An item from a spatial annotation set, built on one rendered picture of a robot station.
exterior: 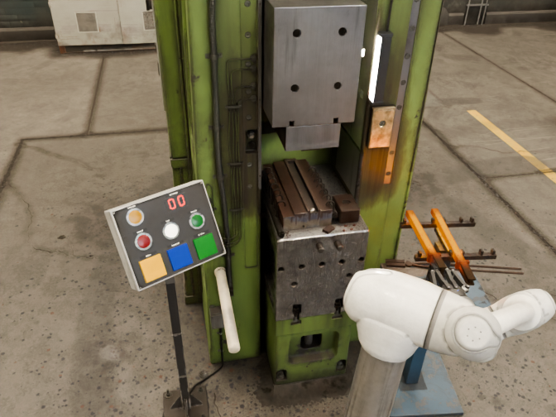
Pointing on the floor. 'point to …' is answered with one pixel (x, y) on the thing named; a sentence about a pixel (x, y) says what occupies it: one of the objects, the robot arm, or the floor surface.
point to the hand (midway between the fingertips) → (438, 264)
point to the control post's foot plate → (198, 398)
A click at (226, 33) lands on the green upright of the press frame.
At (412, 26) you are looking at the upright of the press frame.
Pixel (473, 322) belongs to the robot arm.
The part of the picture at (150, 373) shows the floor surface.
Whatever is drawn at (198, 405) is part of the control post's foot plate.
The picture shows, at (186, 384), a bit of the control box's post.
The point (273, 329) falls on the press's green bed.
